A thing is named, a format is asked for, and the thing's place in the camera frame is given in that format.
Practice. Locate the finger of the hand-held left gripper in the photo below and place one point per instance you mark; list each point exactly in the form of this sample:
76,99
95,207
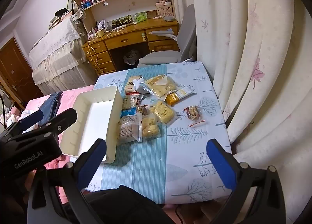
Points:
31,119
62,120

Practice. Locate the dark tissue pack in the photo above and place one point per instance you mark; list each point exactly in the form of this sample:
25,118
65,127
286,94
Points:
121,21

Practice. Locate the white plastic storage box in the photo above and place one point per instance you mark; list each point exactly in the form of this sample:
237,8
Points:
97,116

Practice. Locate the pink white plastic bag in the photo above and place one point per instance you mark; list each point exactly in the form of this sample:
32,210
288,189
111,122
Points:
101,25

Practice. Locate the bin with plastic bag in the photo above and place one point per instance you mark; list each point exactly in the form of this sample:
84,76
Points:
131,57

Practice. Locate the grey dish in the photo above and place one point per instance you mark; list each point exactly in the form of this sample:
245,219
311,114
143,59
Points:
170,18

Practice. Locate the stack of books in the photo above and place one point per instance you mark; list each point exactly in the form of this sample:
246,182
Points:
58,19

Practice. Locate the pink quilt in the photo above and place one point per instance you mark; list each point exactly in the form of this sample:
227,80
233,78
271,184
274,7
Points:
67,98

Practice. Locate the puffed rice cake packet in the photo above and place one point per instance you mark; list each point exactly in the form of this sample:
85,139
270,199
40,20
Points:
150,127
163,112

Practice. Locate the orange snack packet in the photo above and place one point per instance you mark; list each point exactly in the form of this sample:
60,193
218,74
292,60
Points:
178,97

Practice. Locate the beige bread packet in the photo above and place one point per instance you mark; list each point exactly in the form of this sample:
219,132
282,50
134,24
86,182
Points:
131,84

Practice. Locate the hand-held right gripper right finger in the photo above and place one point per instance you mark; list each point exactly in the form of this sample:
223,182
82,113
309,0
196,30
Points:
221,168

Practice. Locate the wooden desk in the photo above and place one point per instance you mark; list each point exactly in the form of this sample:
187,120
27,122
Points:
126,38

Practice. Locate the white lace cover cloth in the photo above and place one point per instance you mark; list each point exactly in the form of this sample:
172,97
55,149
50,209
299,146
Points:
56,55

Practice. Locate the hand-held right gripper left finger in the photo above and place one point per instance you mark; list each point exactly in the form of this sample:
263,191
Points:
93,159

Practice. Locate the clear nut bar packet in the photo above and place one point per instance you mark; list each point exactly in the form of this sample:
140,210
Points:
192,114

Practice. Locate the red white snack packet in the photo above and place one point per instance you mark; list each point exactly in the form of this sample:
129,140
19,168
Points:
130,101

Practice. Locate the brown wooden door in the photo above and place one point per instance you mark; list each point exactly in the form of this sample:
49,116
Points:
14,68

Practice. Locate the small brown red packet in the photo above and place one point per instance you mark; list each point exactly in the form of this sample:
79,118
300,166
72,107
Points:
142,110

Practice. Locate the yellow mug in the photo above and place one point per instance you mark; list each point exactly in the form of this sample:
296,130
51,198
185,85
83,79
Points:
100,33

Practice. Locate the beige cardboard box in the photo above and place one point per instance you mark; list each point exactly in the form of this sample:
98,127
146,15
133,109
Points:
163,11

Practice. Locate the grey office chair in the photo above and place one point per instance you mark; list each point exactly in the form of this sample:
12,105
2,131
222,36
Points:
187,31

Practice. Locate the blue jeans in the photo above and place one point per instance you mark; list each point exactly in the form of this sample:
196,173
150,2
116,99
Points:
51,107

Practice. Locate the floral white blanket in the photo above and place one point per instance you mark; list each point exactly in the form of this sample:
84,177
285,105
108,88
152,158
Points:
14,118

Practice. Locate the floral fabric bag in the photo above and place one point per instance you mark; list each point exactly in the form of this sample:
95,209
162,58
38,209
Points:
78,15

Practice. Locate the blue snack packet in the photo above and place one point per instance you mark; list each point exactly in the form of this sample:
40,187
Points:
128,112

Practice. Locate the clear bread packet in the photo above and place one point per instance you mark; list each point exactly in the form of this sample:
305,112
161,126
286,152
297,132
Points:
128,130

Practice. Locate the green tissue pack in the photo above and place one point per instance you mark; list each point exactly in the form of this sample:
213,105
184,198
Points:
140,17

